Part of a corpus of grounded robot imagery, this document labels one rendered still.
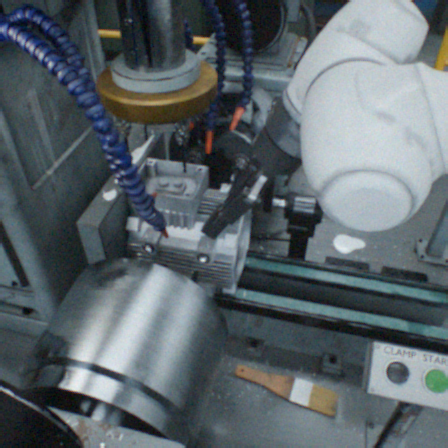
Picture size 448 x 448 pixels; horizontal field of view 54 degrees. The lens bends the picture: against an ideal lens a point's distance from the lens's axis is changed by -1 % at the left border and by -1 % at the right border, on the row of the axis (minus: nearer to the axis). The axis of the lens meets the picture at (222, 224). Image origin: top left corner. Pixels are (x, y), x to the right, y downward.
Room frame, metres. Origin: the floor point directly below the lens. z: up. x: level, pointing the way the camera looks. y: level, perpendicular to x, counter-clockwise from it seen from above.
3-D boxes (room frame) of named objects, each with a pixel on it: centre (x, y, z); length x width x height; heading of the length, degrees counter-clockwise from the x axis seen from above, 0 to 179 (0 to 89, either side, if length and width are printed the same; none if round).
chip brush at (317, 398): (0.42, -0.12, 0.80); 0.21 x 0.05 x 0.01; 68
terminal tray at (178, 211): (0.63, 0.10, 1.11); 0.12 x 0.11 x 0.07; 76
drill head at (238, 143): (0.95, -0.02, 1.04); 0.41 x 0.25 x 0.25; 166
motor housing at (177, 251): (0.62, 0.06, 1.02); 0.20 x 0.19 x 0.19; 76
